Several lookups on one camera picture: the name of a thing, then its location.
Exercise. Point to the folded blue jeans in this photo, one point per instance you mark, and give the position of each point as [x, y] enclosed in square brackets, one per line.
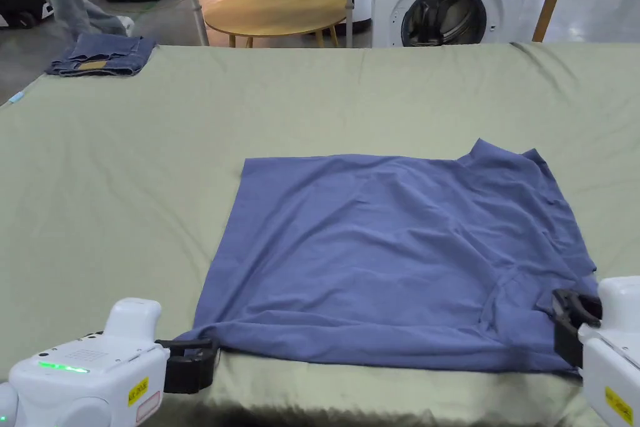
[102, 57]

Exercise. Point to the blue shirt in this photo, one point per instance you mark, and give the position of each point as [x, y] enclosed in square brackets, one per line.
[390, 257]

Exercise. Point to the bed with pale green sheet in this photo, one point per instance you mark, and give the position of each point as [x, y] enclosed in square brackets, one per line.
[150, 187]

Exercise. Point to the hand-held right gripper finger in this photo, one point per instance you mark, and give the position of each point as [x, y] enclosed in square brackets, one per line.
[575, 304]

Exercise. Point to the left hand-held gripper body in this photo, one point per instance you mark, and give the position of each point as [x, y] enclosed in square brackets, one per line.
[75, 387]

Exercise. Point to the small blue tag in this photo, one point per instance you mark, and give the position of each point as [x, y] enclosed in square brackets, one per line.
[17, 97]

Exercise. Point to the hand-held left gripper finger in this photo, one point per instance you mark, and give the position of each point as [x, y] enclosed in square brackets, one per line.
[192, 344]

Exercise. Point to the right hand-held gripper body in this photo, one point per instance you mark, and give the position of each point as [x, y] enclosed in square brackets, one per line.
[617, 347]

